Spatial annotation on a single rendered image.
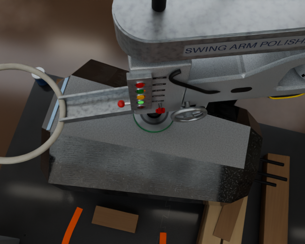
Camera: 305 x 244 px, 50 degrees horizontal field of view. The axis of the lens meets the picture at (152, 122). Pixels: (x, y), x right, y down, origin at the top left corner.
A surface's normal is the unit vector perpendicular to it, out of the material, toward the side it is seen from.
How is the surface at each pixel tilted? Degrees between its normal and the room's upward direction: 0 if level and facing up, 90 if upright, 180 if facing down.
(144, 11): 0
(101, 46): 0
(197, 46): 90
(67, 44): 0
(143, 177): 45
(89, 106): 9
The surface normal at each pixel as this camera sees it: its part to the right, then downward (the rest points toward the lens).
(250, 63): -0.63, -0.18
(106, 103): -0.14, -0.29
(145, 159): -0.13, 0.44
